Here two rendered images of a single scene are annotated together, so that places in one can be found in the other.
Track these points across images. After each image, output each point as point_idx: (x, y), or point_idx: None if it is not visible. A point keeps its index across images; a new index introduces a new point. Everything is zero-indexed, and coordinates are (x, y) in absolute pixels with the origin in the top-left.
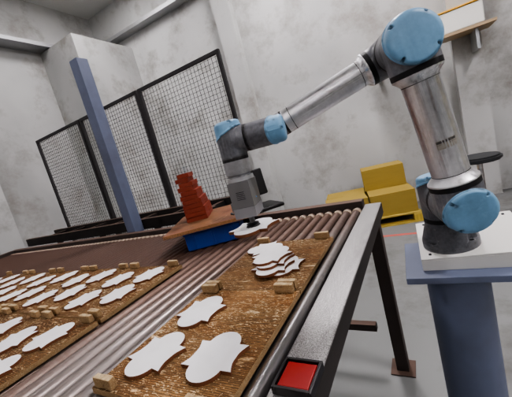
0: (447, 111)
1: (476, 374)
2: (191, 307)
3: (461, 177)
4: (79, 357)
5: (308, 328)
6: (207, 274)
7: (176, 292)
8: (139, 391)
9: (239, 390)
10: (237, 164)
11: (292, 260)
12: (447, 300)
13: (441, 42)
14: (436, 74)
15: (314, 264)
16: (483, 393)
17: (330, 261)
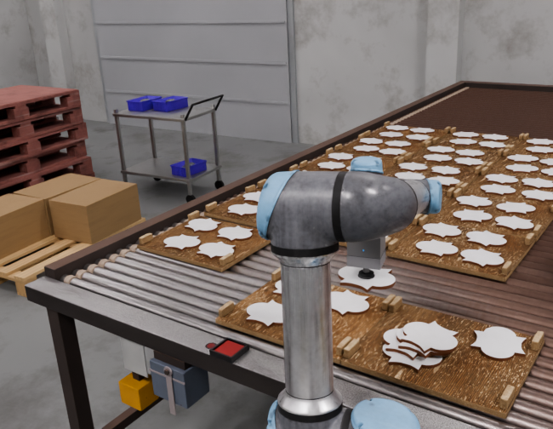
0: (282, 311)
1: None
2: (355, 295)
3: (284, 389)
4: (339, 260)
5: (282, 363)
6: (466, 305)
7: (430, 289)
8: (263, 289)
9: (234, 326)
10: None
11: (411, 356)
12: None
13: (261, 231)
14: (281, 263)
15: (400, 378)
16: None
17: (419, 401)
